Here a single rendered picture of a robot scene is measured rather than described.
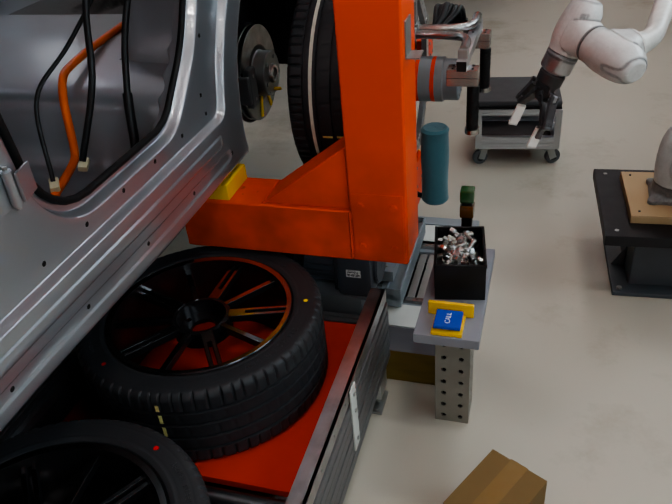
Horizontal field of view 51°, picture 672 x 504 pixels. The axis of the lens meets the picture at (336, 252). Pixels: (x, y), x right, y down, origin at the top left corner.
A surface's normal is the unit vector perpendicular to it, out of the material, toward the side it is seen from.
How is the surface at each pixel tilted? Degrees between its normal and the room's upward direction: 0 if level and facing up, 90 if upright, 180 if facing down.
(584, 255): 0
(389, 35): 90
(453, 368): 90
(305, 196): 90
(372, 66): 90
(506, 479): 0
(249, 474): 0
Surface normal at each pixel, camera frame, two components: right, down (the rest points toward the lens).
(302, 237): -0.27, 0.55
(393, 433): -0.08, -0.83
